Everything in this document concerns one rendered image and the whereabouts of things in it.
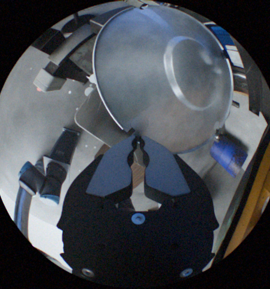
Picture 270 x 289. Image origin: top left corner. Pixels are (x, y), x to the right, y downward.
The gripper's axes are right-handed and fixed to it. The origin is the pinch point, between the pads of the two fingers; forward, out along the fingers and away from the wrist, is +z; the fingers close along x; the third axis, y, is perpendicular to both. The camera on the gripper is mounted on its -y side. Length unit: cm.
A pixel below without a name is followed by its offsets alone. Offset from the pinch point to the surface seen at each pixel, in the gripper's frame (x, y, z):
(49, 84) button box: -22.9, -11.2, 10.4
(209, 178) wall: 219, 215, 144
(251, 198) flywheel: 37.5, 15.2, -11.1
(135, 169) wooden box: -2, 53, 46
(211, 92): 12.1, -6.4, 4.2
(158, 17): 3.0, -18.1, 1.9
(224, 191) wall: 248, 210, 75
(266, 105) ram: 15.7, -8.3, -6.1
